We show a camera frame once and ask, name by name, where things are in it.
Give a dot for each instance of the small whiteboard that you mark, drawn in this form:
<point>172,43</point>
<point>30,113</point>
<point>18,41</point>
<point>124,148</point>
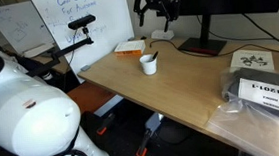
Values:
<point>23,28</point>

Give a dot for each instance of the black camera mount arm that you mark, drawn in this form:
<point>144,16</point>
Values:
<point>56,56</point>

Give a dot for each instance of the black marker pen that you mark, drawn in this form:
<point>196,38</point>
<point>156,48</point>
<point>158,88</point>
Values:
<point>154,56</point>

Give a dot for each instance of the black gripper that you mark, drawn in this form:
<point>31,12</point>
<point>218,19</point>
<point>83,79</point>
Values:
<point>169,8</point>

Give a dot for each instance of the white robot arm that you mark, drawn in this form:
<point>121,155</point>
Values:
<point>37,119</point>

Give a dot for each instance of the printed paper sheet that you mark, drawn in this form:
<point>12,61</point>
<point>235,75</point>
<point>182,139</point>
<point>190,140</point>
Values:
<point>252,59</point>

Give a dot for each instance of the orange handled clamp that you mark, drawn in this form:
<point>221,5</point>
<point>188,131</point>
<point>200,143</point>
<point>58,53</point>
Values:
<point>141,151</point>
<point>106,124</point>

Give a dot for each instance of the black computer monitor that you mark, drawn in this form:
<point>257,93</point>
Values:
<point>220,1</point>

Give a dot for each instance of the white power adapter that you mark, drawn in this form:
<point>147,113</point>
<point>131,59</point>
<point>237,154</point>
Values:
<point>161,34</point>

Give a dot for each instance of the black stereo camera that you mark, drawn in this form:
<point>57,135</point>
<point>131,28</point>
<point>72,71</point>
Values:
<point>82,22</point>

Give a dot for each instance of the large whiteboard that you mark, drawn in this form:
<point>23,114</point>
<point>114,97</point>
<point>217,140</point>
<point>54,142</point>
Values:
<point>105,22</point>

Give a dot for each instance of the orange white box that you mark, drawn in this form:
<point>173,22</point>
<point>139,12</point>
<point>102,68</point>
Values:
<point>133,47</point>

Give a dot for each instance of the white ceramic mug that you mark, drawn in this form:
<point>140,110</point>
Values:
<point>148,63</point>

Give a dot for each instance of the plastic bag with label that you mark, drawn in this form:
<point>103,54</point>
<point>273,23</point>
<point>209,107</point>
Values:
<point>249,117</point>

